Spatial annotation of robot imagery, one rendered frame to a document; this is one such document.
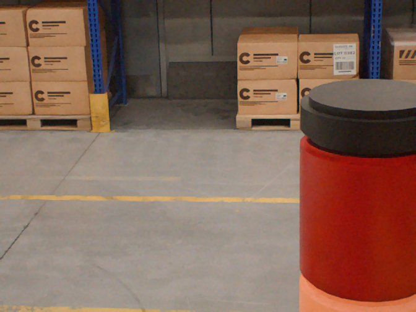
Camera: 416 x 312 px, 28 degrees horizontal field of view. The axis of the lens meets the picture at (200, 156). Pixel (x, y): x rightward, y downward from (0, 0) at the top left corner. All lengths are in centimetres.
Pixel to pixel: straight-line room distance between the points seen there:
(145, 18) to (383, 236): 919
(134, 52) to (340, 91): 926
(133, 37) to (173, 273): 461
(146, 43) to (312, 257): 922
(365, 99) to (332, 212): 4
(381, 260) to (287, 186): 648
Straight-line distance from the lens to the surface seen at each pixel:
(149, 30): 947
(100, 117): 836
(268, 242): 577
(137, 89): 965
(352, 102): 28
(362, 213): 28
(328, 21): 937
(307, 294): 31
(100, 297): 517
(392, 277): 30
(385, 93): 30
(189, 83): 944
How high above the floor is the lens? 241
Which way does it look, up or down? 19 degrees down
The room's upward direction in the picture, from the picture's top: 2 degrees counter-clockwise
